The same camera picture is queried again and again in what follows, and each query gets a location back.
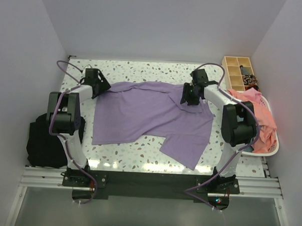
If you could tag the black folded t shirt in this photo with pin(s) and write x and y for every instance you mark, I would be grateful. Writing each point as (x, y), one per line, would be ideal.
(44, 150)

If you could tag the black mounting base plate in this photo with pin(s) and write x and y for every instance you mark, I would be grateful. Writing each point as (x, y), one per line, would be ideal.
(104, 184)

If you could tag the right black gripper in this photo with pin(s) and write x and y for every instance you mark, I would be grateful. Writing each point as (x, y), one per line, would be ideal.
(185, 96)

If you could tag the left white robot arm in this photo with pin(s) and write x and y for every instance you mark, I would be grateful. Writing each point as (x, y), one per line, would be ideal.
(64, 115)

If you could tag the pink t shirt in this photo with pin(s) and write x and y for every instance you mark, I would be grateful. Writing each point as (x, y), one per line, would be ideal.
(267, 137)

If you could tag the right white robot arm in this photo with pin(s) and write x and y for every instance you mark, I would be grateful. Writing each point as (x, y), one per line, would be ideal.
(239, 126)

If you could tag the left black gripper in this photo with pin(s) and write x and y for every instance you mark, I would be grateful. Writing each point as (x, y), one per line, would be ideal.
(104, 84)

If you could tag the patterned cloth in box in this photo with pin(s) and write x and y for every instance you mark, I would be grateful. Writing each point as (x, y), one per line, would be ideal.
(249, 79)

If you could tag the wooden compartment box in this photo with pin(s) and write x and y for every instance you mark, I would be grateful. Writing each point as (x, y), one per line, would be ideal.
(233, 77)

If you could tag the purple t shirt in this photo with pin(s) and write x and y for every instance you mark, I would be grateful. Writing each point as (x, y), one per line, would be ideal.
(128, 110)

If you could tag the aluminium rail frame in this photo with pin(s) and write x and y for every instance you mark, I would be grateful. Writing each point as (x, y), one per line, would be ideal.
(264, 187)

